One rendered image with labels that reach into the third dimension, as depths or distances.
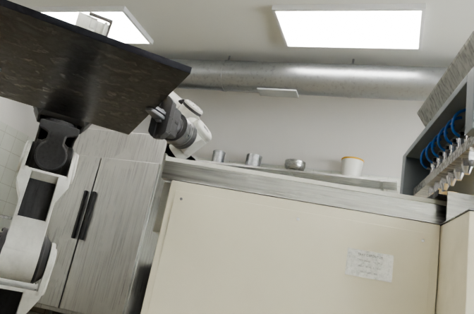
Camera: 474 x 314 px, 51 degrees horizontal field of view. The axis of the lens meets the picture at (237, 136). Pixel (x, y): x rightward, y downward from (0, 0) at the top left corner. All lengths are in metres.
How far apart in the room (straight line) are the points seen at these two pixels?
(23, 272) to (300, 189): 0.83
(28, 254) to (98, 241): 3.66
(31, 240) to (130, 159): 3.81
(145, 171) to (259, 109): 1.67
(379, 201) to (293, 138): 4.49
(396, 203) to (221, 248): 0.46
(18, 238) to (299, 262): 0.82
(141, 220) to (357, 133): 2.53
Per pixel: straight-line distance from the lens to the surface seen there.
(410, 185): 1.84
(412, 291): 1.29
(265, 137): 5.85
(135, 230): 5.06
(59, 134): 1.76
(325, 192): 1.30
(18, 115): 7.01
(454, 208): 1.31
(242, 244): 1.27
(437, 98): 1.71
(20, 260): 1.60
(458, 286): 1.17
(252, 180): 1.31
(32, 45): 1.15
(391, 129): 5.70
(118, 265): 5.09
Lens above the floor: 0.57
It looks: 18 degrees up
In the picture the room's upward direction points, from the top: 11 degrees clockwise
